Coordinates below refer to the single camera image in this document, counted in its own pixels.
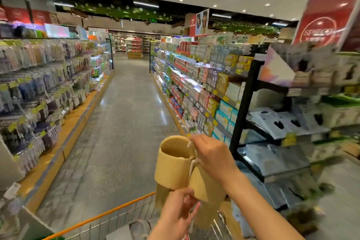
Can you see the rows of blue toothbrush packets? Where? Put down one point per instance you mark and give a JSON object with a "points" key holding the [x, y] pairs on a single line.
{"points": [[33, 88]]}

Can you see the flat white garment packets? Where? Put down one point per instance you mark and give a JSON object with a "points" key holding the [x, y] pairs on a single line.
{"points": [[272, 124]]}

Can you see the person's right forearm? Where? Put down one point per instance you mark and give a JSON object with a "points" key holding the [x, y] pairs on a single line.
{"points": [[258, 214]]}

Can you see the yellow slippers pair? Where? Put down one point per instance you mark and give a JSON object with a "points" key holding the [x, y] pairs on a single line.
{"points": [[171, 169]]}

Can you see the orange metal shopping cart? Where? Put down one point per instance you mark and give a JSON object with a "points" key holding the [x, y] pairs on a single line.
{"points": [[112, 223]]}

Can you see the person's right hand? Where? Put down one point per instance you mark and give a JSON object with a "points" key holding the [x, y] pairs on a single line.
{"points": [[215, 159]]}

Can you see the white boxes with green lids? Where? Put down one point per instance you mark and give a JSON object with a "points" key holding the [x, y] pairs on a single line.
{"points": [[340, 107]]}

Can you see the rows of colourful small packets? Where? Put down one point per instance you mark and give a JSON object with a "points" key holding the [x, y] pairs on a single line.
{"points": [[191, 85]]}

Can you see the red sign cube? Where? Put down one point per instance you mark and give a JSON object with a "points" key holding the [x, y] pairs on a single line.
{"points": [[323, 17]]}

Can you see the person's left hand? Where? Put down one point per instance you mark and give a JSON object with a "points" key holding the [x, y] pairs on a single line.
{"points": [[175, 214]]}

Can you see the person's left forearm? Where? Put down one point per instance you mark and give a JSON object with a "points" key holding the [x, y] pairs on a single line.
{"points": [[166, 237]]}

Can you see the long shelf with yellow base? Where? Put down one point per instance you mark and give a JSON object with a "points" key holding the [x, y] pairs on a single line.
{"points": [[56, 149]]}

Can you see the green ceiling garland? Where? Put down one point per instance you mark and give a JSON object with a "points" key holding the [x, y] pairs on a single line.
{"points": [[121, 12], [244, 27]]}

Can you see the hanging portrait sign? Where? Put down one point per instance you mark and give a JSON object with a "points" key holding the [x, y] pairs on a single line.
{"points": [[202, 21]]}

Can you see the red wall signs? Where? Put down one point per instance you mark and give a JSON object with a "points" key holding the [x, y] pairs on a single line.
{"points": [[19, 14]]}

